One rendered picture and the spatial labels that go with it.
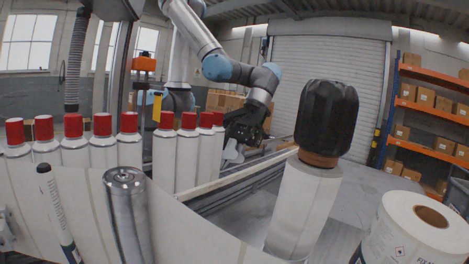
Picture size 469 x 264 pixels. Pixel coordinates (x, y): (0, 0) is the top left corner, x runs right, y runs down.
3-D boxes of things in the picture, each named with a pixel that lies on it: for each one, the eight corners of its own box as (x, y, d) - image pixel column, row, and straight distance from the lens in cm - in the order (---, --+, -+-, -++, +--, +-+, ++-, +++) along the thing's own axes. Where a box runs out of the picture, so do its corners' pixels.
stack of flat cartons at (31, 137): (12, 143, 441) (10, 126, 434) (17, 135, 492) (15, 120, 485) (41, 140, 430) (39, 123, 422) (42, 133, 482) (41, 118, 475)
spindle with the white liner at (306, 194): (294, 283, 34) (365, 80, 22) (249, 257, 35) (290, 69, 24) (313, 252, 40) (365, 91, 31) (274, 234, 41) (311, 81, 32)
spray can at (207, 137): (202, 197, 49) (211, 115, 42) (185, 190, 51) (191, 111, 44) (212, 189, 53) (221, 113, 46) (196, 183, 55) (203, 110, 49)
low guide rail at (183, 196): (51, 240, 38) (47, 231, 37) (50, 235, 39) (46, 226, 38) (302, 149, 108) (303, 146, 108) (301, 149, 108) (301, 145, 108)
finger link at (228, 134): (220, 148, 52) (234, 120, 53) (216, 146, 53) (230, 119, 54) (229, 154, 56) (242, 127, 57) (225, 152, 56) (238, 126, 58)
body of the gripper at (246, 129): (246, 141, 49) (265, 101, 53) (222, 133, 55) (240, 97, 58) (257, 151, 56) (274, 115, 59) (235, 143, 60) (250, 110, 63)
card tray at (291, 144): (315, 164, 110) (317, 157, 108) (275, 151, 117) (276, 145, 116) (326, 154, 138) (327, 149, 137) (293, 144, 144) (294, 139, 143)
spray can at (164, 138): (158, 207, 45) (159, 113, 37) (149, 195, 49) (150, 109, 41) (178, 201, 47) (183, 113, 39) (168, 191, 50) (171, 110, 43)
